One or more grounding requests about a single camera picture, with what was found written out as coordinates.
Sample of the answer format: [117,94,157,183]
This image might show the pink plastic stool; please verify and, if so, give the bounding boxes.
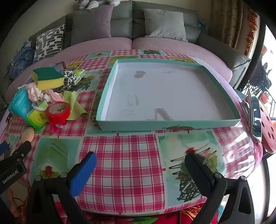
[256,101,276,154]

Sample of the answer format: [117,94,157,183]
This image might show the blue clothes pile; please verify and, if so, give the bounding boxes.
[8,41,36,80]

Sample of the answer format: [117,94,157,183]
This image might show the pink checked tablecloth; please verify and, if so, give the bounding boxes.
[0,49,264,216]

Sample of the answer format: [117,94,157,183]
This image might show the grey cushion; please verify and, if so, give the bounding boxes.
[142,9,188,43]

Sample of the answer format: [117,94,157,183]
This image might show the teal wet wipes pack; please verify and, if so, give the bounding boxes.
[8,87,34,118]

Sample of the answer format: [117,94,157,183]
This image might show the red hanging ornament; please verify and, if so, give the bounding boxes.
[245,10,259,55]

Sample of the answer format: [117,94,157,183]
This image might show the grey sofa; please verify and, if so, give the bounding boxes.
[5,0,252,104]

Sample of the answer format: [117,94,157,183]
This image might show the red hair tie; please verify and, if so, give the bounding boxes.
[50,122,68,133]

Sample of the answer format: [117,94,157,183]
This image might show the pink fluffy scrunchie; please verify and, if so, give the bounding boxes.
[43,89,64,102]

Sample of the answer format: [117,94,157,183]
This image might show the red tape roll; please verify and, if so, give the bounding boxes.
[46,102,71,125]

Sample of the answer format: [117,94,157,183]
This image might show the black white patterned cushion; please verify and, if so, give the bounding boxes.
[33,24,66,63]

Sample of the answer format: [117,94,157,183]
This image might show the pale green tissue pack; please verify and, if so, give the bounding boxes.
[73,69,86,84]

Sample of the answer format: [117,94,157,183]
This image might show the green cloth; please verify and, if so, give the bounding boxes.
[62,90,88,120]

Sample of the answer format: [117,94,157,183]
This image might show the pink white cloth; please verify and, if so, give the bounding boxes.
[18,83,45,102]

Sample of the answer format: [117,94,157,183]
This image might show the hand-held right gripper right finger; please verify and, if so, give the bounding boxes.
[185,153,255,224]

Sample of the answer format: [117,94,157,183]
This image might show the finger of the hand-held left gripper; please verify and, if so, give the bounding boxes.
[0,142,9,156]
[0,141,32,170]

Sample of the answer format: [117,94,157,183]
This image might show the teal cardboard tray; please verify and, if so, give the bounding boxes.
[95,59,241,131]

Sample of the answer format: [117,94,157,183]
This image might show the purple cushion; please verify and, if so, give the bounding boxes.
[71,4,114,46]

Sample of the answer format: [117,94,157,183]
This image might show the pink sofa cover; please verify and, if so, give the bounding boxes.
[5,37,233,104]

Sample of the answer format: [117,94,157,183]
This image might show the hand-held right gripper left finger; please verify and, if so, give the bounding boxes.
[26,151,97,224]

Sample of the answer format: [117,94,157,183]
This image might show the grey white plush dog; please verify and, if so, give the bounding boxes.
[78,0,121,10]

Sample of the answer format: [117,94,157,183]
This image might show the yellow green sponge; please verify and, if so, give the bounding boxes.
[32,67,65,90]

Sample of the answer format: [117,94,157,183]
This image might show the leopard print scrunchie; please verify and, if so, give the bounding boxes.
[58,70,77,91]

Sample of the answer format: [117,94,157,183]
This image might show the beige patterned curtain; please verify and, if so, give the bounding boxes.
[210,0,244,50]

